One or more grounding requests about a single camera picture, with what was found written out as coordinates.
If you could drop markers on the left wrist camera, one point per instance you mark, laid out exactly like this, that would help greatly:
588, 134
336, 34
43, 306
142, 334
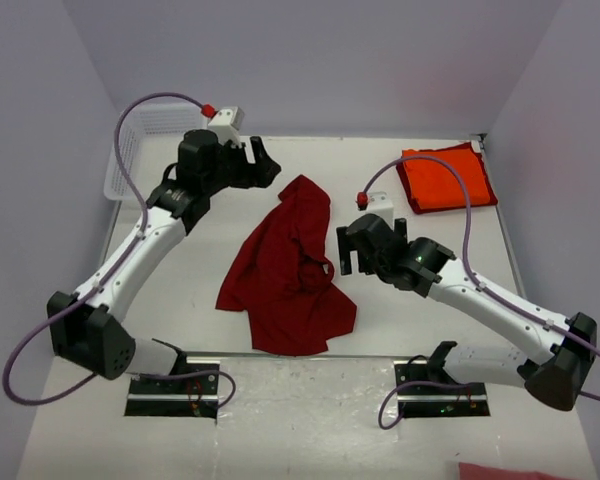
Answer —
224, 122

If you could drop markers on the folded dark red t shirt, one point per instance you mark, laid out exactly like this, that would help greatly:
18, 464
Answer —
485, 197

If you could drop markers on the dark red t shirt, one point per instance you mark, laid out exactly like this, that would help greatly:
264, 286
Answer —
282, 278
485, 197

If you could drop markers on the white plastic basket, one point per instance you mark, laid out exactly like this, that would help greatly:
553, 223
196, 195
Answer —
145, 121

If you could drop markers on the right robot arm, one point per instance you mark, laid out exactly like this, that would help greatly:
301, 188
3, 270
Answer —
549, 354

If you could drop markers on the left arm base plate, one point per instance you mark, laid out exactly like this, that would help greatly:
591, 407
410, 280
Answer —
189, 398

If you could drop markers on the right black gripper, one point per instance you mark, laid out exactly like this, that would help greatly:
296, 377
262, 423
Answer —
346, 246

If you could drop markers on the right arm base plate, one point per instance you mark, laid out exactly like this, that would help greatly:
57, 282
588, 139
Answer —
431, 402

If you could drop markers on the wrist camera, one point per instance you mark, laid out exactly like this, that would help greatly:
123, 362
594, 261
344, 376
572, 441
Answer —
377, 203
224, 122

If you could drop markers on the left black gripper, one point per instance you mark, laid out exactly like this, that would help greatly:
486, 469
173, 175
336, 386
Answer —
256, 174

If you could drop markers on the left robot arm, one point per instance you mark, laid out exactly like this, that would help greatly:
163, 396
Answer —
86, 326

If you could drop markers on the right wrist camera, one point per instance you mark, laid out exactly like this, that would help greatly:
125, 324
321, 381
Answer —
377, 203

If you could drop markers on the folded orange t shirt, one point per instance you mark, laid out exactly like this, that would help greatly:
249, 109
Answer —
442, 175

